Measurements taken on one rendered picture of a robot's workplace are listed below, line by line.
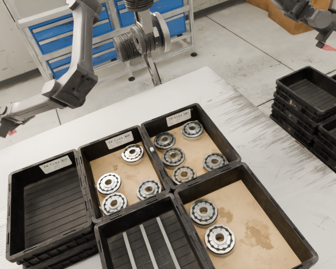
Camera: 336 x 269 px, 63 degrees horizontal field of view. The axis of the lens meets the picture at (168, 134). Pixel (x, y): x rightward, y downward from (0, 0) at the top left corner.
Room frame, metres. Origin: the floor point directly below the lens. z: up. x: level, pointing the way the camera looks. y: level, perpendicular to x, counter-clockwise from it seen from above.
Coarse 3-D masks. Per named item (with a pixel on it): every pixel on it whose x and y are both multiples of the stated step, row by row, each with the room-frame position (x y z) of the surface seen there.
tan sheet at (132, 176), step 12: (108, 156) 0.86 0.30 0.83; (120, 156) 0.84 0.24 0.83; (96, 168) 0.80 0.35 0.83; (108, 168) 0.79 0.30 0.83; (120, 168) 0.77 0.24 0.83; (132, 168) 0.76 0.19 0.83; (144, 168) 0.74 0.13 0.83; (96, 180) 0.73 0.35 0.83; (132, 180) 0.69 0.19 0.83; (120, 192) 0.65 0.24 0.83; (132, 192) 0.63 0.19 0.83
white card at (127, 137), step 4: (128, 132) 0.90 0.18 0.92; (120, 136) 0.89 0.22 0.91; (124, 136) 0.89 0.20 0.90; (128, 136) 0.90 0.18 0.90; (132, 136) 0.90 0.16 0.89; (108, 140) 0.88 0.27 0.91; (112, 140) 0.88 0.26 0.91; (116, 140) 0.88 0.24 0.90; (120, 140) 0.89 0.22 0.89; (124, 140) 0.89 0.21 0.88; (128, 140) 0.89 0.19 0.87; (132, 140) 0.90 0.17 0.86; (108, 144) 0.87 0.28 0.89; (112, 144) 0.88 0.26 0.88; (116, 144) 0.88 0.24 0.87; (120, 144) 0.89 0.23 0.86
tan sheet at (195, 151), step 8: (176, 128) 0.95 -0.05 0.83; (176, 136) 0.90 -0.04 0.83; (208, 136) 0.86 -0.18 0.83; (184, 144) 0.84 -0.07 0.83; (192, 144) 0.83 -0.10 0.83; (200, 144) 0.82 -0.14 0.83; (208, 144) 0.81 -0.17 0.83; (160, 152) 0.82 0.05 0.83; (184, 152) 0.79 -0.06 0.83; (192, 152) 0.78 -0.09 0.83; (200, 152) 0.77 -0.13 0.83; (208, 152) 0.76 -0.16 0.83; (216, 152) 0.75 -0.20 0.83; (192, 160) 0.74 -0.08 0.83; (200, 160) 0.73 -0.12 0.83; (200, 168) 0.68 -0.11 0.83; (184, 176) 0.66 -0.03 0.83
